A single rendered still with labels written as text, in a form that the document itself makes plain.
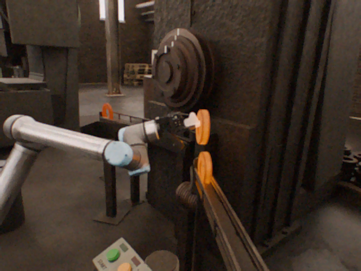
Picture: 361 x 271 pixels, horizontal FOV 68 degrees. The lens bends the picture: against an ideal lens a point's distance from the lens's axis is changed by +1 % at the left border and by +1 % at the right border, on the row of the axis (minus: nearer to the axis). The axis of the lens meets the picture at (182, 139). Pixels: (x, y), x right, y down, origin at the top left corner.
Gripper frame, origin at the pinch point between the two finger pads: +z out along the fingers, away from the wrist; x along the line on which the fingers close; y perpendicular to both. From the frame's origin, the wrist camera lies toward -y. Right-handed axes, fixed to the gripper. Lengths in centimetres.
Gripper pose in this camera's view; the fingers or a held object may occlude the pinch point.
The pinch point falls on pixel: (202, 122)
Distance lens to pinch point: 118.4
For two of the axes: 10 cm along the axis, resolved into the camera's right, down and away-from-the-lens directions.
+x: -0.7, -3.0, 9.5
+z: 9.7, -2.5, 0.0
